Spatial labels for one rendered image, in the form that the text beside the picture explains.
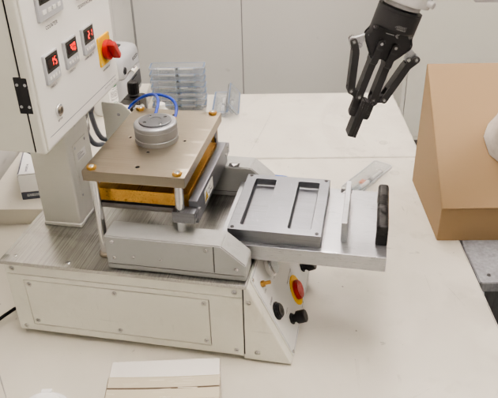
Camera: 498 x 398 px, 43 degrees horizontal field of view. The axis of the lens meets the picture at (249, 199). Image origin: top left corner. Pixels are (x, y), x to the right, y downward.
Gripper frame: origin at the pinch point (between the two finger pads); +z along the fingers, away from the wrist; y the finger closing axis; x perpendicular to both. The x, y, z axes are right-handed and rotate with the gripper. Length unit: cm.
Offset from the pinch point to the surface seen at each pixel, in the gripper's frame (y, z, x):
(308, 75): 39, 66, 247
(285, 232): -8.3, 19.0, -13.6
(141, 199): -33.6, 21.9, -9.1
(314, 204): -2.2, 18.2, -2.4
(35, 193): -60, 53, 34
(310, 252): -3.6, 20.4, -15.7
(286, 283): -2.6, 34.8, -6.0
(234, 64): -4, 72, 248
